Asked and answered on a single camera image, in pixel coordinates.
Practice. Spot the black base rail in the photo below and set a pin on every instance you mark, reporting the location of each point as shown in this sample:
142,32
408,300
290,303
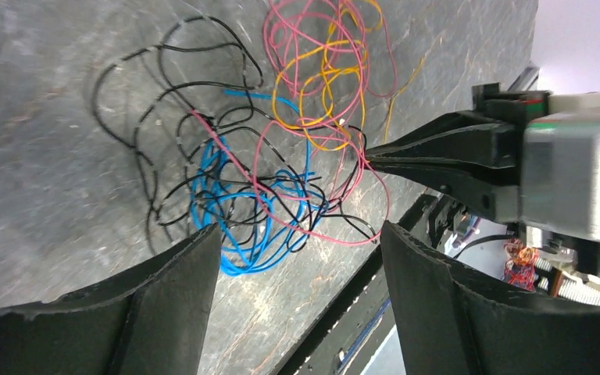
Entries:
332,340

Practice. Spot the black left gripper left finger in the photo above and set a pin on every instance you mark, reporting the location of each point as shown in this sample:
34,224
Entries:
149,319

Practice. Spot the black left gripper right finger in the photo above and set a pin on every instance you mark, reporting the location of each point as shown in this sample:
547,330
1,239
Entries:
454,319

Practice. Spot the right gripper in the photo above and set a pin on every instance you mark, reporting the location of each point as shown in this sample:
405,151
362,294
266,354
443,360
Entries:
557,197

